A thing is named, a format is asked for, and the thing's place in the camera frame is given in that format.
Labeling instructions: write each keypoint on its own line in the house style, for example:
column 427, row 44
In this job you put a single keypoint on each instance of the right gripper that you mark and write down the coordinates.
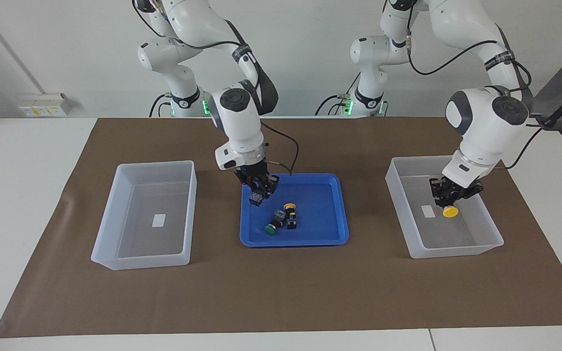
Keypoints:
column 251, row 172

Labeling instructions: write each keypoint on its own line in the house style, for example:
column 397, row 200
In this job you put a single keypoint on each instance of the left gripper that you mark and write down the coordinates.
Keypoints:
column 454, row 186

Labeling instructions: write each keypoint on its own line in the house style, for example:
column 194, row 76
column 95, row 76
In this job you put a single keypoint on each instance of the push button switch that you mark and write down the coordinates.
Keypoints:
column 255, row 198

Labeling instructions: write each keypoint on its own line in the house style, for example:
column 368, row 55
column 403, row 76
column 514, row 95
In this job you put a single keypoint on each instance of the yellow push button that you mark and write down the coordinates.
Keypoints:
column 451, row 211
column 290, row 214

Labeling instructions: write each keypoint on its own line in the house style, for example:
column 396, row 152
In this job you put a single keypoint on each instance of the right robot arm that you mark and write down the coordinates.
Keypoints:
column 234, row 131

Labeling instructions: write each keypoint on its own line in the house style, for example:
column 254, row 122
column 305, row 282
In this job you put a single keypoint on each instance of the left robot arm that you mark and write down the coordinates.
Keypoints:
column 486, row 126

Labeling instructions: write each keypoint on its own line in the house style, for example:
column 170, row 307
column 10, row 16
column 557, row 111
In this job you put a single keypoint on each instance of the white label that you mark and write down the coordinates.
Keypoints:
column 427, row 211
column 159, row 220

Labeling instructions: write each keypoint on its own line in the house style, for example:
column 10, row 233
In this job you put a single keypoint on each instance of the green push button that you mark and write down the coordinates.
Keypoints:
column 274, row 222

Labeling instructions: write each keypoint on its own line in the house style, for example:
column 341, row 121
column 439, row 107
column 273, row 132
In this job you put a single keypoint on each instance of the translucent plastic box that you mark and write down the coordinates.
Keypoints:
column 456, row 234
column 144, row 219

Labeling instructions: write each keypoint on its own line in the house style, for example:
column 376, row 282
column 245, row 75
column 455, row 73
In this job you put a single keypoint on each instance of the blue plastic tray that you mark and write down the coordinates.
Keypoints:
column 320, row 214

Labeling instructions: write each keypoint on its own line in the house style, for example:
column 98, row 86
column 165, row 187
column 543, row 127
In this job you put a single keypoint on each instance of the white wall socket box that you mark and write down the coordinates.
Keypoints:
column 44, row 105

